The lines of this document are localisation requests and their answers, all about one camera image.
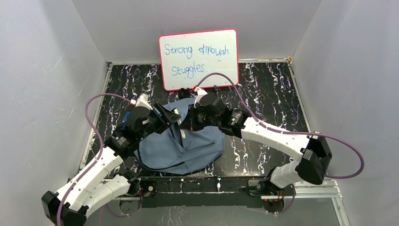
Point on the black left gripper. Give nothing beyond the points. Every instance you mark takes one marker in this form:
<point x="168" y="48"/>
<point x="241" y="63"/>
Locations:
<point x="163" y="115"/>

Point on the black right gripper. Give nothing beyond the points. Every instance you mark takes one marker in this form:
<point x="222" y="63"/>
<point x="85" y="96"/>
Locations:
<point x="189" y="123"/>

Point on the blue student backpack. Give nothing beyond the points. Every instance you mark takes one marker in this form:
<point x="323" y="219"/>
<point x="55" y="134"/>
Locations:
<point x="179" y="151"/>

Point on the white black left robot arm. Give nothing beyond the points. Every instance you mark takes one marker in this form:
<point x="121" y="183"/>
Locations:
<point x="73" y="203"/>

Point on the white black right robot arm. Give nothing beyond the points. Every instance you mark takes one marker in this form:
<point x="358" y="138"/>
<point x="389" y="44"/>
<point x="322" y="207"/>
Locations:
<point x="311" y="154"/>

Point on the blue stapler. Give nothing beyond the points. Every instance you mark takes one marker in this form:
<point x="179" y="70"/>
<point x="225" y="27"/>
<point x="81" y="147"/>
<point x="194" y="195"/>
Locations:
<point x="125" y="117"/>

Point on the pink framed whiteboard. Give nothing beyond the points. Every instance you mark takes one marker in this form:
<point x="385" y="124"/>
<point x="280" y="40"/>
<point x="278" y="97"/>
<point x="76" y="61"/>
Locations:
<point x="208" y="58"/>

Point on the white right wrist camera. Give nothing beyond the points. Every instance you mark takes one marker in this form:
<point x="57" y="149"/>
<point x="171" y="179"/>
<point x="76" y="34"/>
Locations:
<point x="200" y="94"/>

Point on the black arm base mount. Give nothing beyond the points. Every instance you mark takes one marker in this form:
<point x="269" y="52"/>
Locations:
<point x="251" y="192"/>

